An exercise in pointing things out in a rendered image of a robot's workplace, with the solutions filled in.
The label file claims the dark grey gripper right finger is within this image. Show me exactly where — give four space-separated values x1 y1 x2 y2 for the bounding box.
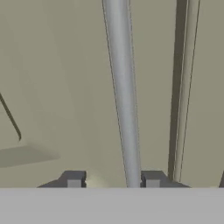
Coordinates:
140 170 191 189

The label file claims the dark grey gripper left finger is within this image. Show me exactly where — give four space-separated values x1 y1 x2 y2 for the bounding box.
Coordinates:
37 170 88 189

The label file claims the beige cabinet door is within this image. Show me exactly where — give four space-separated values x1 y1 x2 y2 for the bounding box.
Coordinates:
0 0 189 189
173 0 224 189

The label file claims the silver cabinet door handle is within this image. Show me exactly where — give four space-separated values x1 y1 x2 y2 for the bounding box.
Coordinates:
101 0 142 189

